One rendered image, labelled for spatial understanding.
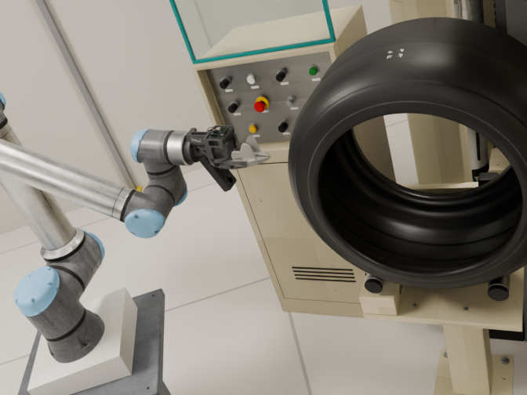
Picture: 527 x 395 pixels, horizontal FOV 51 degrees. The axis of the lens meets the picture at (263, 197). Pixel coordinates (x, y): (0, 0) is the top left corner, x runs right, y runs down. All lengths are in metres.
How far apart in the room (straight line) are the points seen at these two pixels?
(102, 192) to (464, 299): 0.94
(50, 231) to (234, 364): 1.13
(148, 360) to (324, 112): 1.11
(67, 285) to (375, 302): 0.96
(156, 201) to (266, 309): 1.44
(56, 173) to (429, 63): 0.93
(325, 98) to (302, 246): 1.33
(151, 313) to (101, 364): 0.30
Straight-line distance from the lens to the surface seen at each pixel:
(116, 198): 1.44
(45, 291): 1.80
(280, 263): 2.48
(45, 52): 4.01
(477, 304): 1.45
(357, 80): 1.07
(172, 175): 1.50
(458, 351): 2.08
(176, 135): 1.42
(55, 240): 1.87
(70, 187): 1.47
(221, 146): 1.34
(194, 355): 2.72
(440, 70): 1.04
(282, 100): 2.04
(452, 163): 1.57
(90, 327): 1.91
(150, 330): 2.00
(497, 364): 2.35
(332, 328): 2.57
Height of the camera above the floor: 1.84
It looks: 31 degrees down
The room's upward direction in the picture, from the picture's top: 19 degrees counter-clockwise
